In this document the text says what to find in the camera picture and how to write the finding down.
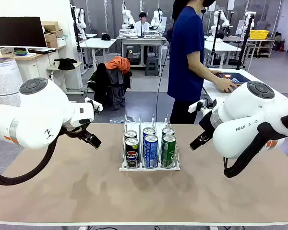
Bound arm black cable sleeve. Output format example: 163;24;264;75
223;111;288;179
0;126;63;186

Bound person in blue T-shirt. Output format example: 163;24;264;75
167;0;216;125

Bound orange jacket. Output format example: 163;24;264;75
105;56;131;74

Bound seated person in white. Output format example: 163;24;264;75
134;12;151;36

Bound white cylindrical air purifier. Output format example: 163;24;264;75
0;57;24;107

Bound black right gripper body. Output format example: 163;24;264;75
198;111;216;141

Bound thin black hanging cable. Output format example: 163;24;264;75
156;45;171;93

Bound large white side table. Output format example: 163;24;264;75
203;68;288;101

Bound right wrist camera unit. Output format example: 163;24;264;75
188;99;218;113

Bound white background table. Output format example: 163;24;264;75
79;38;117;70
203;39;243;68

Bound black computer tower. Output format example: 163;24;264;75
127;46;144;65

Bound wooden low shelf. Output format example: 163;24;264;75
244;38;276;58

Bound person's right hand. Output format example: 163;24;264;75
212;76;238;93

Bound right arm black cable sleeve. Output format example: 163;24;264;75
223;111;288;179

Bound blue beverage can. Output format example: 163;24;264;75
143;134;159;168
142;127;156;137

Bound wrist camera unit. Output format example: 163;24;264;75
188;99;218;113
84;97;104;115

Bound clear acrylic can dispenser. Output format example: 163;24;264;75
119;114;181;172

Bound dark clothes on chair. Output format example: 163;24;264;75
87;62;132;111

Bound clear storage box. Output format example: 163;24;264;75
144;29;166;38
119;28;137;38

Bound small white side table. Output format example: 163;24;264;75
47;61;84;94

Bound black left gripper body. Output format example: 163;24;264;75
61;119;92;140

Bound white background desk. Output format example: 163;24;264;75
116;35;168;70

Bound black tripod pole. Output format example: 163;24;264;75
235;13;256;70
210;9;224;68

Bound left wrist camera unit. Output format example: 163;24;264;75
84;97;104;115

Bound black cloth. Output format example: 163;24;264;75
54;58;78;71

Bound left arm black cable sleeve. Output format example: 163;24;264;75
0;126;63;186

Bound black keyboard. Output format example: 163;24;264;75
28;47;57;55

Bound black computer monitor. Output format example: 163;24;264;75
0;16;48;48

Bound person's right forearm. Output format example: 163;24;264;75
187;51;219;83

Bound grey step stool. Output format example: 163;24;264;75
145;57;160;77

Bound yellow plastic crate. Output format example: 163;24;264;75
249;29;270;40

